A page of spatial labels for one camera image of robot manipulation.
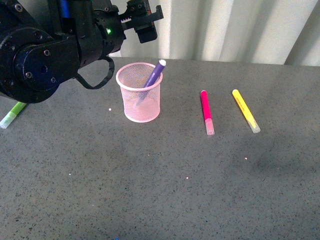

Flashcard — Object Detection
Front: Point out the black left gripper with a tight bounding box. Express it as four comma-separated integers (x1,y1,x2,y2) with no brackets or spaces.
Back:
119,0,164,44

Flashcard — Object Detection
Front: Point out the green marker pen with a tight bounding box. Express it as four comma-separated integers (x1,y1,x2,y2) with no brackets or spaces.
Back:
0,102,27,129

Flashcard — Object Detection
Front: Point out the yellow marker pen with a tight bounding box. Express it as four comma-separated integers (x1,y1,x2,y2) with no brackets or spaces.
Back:
232,89,261,134

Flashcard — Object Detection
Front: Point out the pink mesh cup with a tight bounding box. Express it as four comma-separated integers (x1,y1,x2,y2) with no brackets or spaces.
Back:
116,62,163,123

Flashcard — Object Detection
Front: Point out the pink marker pen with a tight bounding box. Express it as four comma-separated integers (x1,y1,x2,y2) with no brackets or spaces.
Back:
200,90,215,136

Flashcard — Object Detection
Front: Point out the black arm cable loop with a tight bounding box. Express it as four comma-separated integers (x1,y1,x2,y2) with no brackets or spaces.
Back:
75,56,116,90

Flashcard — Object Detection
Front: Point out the purple marker pen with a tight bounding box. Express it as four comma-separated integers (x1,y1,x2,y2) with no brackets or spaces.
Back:
136,59,167,106

